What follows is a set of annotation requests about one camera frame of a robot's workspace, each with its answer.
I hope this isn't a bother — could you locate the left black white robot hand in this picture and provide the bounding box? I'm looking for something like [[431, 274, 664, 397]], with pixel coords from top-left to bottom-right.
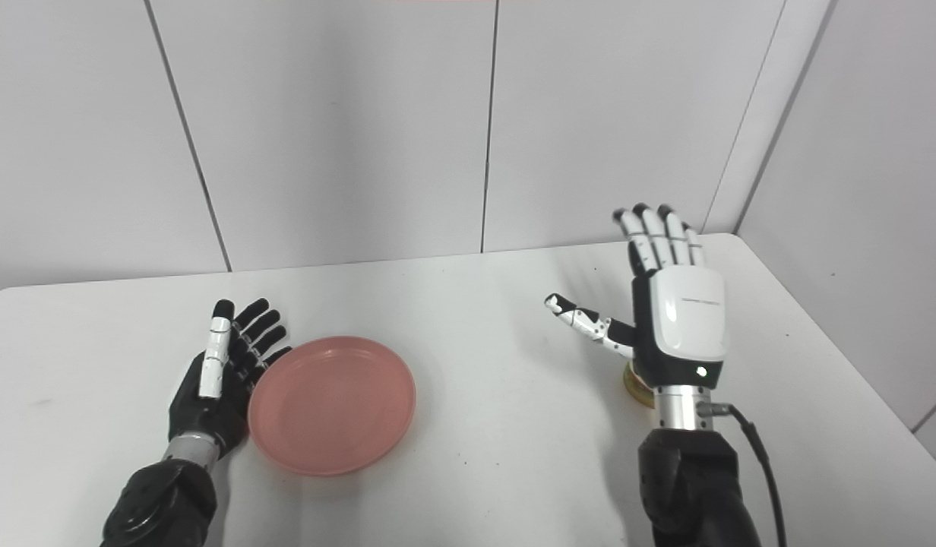
[[168, 299, 293, 461]]

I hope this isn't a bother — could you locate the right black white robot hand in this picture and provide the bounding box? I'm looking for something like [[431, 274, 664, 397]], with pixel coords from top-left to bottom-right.
[[544, 203, 732, 390]]

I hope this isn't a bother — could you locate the toy hamburger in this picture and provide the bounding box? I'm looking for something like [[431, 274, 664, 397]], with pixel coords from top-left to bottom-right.
[[621, 360, 658, 409]]

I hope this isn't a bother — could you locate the pink round plate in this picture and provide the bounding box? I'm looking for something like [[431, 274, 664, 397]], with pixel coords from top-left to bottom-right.
[[248, 336, 417, 477]]

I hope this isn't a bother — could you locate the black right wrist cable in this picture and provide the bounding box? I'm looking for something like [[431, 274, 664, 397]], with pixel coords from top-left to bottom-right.
[[696, 400, 789, 547]]

